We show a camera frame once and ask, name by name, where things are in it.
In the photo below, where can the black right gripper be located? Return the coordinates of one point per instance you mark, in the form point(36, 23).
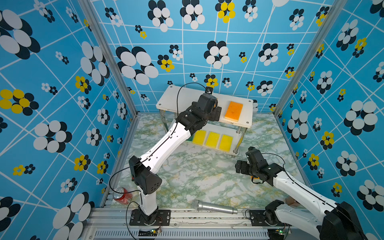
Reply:
point(243, 164)

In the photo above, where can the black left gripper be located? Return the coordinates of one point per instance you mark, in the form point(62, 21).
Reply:
point(214, 113)

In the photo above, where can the orange sponge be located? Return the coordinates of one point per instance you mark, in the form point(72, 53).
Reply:
point(234, 111)

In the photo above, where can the yellow sponge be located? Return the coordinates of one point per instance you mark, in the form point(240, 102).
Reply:
point(199, 137)
point(225, 143)
point(212, 140)

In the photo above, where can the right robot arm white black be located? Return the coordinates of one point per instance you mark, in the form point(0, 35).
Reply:
point(324, 218)

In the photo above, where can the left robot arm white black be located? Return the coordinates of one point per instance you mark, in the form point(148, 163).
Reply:
point(144, 169)

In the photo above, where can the white two-tier shelf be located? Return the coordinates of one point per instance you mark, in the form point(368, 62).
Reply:
point(176, 99)

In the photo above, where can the silver microphone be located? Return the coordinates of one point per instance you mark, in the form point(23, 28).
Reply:
point(205, 206)

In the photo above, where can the red soda can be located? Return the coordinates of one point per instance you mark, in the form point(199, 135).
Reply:
point(122, 196)

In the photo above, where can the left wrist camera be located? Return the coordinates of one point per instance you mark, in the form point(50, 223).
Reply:
point(209, 90)

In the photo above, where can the aluminium frame post right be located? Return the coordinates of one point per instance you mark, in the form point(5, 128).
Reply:
point(334, 12)

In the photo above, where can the aluminium frame post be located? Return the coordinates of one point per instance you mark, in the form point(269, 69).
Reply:
point(102, 41)
point(334, 12)

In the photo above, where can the aluminium frame post left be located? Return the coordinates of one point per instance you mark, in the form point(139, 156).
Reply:
point(102, 41)

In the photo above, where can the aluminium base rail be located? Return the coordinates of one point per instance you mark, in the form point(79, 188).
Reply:
point(189, 224)

